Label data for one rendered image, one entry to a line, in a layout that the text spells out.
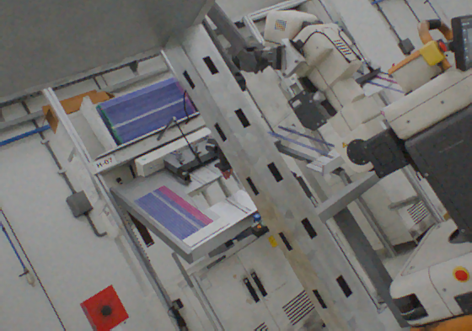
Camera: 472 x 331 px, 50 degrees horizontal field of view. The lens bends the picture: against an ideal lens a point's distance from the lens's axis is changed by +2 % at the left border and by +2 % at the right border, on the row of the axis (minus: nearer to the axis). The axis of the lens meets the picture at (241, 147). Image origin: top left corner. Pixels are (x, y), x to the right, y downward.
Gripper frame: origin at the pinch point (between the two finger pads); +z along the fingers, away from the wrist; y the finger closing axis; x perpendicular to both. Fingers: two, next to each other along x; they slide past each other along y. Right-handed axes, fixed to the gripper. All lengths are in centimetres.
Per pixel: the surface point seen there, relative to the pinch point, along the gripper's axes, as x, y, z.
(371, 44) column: -130, -300, 36
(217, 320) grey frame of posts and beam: 52, 51, 24
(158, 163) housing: -34.2, 20.0, -4.1
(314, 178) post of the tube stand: 25.4, -40.0, 9.1
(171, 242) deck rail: 20, 49, 2
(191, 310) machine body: 26, 48, 40
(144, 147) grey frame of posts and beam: -44, 21, -11
